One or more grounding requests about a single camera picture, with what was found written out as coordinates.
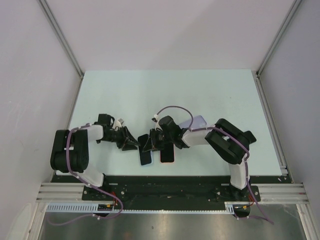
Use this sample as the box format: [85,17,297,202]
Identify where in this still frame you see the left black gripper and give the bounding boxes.
[101,126,140,151]

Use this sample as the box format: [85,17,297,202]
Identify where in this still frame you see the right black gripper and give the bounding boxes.
[142,128,173,153]

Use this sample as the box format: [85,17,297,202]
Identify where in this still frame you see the light blue phone case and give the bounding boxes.
[139,151,154,167]

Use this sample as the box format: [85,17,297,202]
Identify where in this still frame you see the blue phone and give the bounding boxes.
[137,134,153,166]

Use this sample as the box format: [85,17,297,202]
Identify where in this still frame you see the purple phone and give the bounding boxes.
[159,147,175,163]

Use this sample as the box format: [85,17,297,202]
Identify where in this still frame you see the pink phone case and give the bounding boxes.
[159,147,176,165]

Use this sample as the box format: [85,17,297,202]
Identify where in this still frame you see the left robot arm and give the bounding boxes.
[50,113,140,200]

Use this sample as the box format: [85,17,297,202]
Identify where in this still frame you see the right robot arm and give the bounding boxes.
[142,115,257,201]

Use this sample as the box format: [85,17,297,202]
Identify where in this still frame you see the lavender phone case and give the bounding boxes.
[178,115,207,129]

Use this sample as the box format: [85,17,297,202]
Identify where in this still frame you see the black phone right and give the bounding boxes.
[244,130,257,145]

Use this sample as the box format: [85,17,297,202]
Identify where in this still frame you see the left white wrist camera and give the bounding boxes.
[112,118,124,131]

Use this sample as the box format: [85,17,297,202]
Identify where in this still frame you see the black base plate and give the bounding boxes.
[50,174,293,202]

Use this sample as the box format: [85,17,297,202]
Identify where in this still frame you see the white slotted cable duct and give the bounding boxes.
[46,203,234,215]

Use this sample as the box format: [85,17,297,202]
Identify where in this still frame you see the right side aluminium rail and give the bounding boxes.
[251,71,290,176]

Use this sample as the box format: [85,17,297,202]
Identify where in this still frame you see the aluminium rail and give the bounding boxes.
[251,71,290,176]
[36,183,309,204]

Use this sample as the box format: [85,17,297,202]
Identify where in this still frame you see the aluminium front rail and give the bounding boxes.
[36,183,309,204]

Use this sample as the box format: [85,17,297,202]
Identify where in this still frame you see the left corner aluminium post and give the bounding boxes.
[37,0,84,80]

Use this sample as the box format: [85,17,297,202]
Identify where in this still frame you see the corner aluminium post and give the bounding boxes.
[255,0,305,76]
[37,0,84,80]

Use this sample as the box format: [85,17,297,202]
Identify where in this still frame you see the right corner aluminium post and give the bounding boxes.
[255,0,305,76]

